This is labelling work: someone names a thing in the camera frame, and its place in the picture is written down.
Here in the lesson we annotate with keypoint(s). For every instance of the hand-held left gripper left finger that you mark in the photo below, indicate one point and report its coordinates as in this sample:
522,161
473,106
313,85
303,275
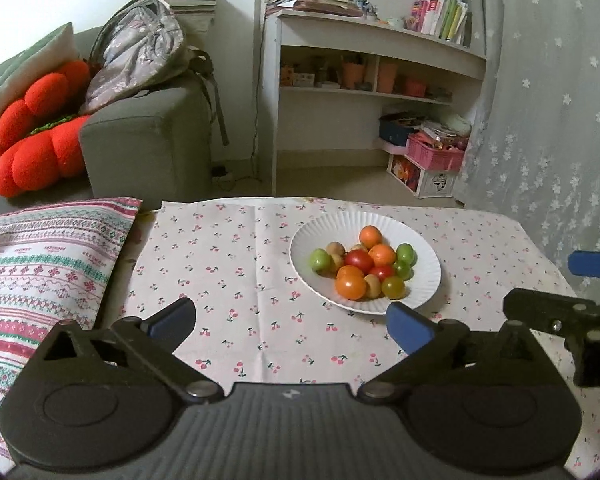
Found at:
172,322

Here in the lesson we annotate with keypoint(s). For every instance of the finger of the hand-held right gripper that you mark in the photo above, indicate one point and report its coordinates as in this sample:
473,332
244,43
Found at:
540,305
595,263

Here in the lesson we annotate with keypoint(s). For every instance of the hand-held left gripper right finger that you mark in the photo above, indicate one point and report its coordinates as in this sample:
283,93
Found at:
409,330

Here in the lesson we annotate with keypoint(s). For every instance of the white ribbed plate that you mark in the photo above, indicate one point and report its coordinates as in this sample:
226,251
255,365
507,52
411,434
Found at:
422,287

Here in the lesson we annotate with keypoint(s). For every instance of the green plum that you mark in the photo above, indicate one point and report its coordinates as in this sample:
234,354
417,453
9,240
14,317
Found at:
320,260
402,270
406,254
394,287

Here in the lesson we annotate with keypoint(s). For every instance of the orange tomato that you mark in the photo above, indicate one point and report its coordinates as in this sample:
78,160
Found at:
351,282

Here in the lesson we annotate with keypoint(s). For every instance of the mandarin orange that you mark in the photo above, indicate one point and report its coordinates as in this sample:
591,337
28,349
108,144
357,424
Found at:
382,255
370,236

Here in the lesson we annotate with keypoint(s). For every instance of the cherry print tablecloth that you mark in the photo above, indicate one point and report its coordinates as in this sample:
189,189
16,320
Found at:
230,260

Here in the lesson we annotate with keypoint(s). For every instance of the striped patterned pillow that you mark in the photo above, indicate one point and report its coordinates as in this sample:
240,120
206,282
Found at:
55,260

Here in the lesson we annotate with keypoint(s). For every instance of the white printed storage box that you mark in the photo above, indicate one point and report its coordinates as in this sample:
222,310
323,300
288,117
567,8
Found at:
437,182

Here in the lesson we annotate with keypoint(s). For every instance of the white floral curtain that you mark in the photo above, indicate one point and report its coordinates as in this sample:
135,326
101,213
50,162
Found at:
545,110

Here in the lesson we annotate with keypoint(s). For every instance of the pink plastic basket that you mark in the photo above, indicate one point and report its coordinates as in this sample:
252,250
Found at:
435,156

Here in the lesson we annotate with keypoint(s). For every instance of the grey sofa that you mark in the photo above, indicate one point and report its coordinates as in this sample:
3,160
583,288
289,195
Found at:
145,145

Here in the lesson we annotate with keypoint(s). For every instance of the blue storage box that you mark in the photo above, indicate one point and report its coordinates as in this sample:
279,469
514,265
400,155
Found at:
397,130

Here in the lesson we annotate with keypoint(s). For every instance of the red plush cushion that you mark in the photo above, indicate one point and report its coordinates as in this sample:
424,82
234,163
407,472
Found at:
40,92
35,160

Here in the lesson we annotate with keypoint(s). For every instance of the white bookshelf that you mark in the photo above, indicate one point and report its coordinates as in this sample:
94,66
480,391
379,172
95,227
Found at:
270,110

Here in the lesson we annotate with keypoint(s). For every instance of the pink flower pot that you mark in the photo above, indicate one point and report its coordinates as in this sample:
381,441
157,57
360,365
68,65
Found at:
416,88

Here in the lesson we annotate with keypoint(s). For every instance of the orange flower pot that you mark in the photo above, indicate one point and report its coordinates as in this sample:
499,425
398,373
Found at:
388,76
354,74

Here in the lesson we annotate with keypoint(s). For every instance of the small white box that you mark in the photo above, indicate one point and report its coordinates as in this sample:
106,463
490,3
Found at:
305,79

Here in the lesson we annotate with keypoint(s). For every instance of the small yellow patterned box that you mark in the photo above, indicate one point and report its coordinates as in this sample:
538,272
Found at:
287,76

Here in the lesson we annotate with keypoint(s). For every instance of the grey floral backpack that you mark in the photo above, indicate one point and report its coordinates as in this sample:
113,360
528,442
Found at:
135,45

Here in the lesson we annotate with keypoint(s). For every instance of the row of upright books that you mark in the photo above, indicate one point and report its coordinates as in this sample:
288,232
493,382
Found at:
440,17

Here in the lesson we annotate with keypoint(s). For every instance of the grey and white pillow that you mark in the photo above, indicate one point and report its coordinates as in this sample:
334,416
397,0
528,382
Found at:
40,50

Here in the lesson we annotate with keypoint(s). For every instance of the stack of pink books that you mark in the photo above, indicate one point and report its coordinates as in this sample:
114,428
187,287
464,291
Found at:
190,0

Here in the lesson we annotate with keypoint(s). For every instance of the pile of papers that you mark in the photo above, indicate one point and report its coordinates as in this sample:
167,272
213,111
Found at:
310,2

